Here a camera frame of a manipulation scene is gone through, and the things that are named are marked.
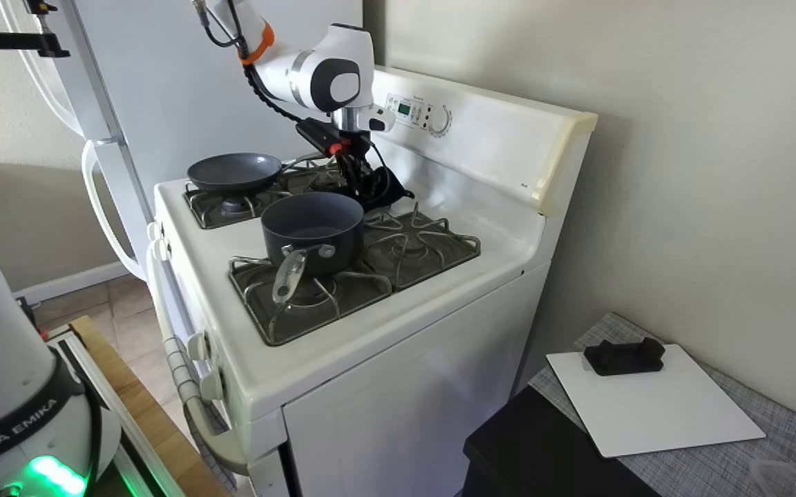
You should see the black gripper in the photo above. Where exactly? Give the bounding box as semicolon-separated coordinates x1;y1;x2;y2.
325;110;386;186

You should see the white gas stove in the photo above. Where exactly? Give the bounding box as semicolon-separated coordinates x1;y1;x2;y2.
145;73;597;497

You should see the dark grey saucepan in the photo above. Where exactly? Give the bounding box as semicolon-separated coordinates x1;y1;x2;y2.
263;192;364;306

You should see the grey frying pan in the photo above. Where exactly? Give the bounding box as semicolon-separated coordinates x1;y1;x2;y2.
187;153;282;195

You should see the left black burner grate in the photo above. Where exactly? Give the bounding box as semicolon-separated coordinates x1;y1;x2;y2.
182;161;348;229

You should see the white refrigerator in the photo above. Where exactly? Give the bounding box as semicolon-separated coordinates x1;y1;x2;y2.
0;0;364;286

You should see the small black box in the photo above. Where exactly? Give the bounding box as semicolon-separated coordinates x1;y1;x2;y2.
582;337;665;377

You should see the wooden board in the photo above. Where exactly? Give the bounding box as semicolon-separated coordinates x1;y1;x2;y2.
68;317;225;497

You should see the white board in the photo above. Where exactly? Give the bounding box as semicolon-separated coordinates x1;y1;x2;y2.
547;346;762;460

